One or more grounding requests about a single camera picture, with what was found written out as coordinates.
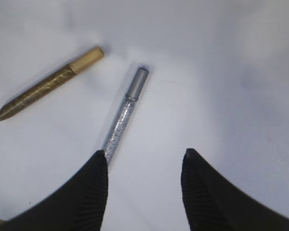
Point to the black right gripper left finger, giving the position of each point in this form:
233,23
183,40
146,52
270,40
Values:
79,205

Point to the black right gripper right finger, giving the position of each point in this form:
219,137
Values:
212,203

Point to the gold glitter pen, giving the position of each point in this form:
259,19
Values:
50,83

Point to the silver glitter pen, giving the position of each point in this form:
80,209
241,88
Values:
124,113

